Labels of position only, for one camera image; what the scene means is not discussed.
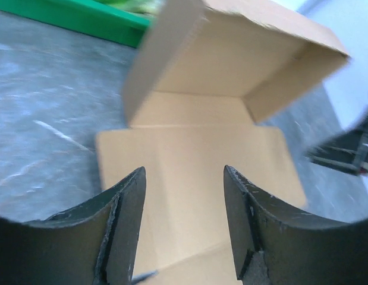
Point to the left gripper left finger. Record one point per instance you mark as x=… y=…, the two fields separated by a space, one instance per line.
x=94 y=242

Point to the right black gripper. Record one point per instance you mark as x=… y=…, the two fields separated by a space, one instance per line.
x=346 y=152

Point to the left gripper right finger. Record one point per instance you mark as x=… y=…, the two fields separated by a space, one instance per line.
x=297 y=247

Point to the spare cardboard box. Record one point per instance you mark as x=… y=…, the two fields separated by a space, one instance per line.
x=206 y=74

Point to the green plastic tray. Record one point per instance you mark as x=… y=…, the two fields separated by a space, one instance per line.
x=88 y=17

